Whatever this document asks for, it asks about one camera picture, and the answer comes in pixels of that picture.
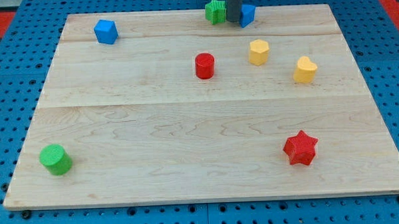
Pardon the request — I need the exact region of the green star block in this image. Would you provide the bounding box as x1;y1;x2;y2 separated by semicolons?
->
205;0;226;25

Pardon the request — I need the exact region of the red star block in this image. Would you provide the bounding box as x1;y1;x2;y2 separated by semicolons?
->
283;130;319;166

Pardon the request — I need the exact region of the red cylinder block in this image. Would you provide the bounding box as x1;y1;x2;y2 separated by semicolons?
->
195;53;215;79

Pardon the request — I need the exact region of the light wooden board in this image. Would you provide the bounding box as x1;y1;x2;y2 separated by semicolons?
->
4;5;399;210

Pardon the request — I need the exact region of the yellow hexagon block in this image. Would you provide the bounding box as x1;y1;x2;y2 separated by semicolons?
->
248;39;270;66

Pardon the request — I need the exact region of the blue block behind rod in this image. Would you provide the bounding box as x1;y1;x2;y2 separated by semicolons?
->
239;4;256;28

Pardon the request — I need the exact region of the yellow heart block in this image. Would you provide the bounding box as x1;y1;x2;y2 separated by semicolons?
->
293;56;318;84

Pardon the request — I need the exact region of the gray cylindrical pusher rod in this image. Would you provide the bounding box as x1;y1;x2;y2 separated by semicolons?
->
225;0;243;23

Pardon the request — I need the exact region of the blue cube block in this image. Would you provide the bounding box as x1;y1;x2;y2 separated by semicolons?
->
93;19;118;45

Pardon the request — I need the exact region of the green cylinder block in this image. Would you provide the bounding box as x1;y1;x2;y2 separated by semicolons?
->
39;144;73;175

